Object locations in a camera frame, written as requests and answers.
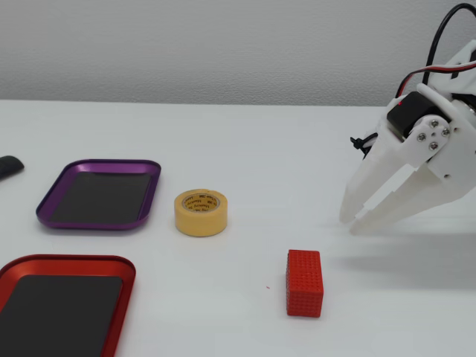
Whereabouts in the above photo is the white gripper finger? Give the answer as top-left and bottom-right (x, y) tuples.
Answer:
(350, 164), (448, 236)
(340, 115), (454, 225)

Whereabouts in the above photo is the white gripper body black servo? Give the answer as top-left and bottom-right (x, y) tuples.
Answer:
(385, 83), (476, 208)

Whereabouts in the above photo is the red studded block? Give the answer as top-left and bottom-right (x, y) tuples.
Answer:
(286, 249), (323, 319)

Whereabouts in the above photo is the yellow masking tape roll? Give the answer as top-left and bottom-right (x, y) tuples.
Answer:
(173, 188), (229, 238)

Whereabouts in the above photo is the purple metal tray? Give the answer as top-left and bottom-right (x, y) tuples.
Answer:
(35, 158), (162, 231)

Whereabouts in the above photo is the red metal tray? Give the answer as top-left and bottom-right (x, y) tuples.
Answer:
(0, 254), (137, 357)

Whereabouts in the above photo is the black rounded object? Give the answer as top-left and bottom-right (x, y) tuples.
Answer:
(0, 155), (25, 182)

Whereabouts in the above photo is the black cable tie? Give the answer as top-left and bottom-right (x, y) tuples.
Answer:
(349, 130), (379, 157)

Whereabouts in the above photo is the red white black servo wire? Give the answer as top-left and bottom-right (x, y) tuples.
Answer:
(396, 61), (476, 100)

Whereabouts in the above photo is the thick black cable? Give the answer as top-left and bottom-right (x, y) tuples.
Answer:
(422, 2), (476, 85)

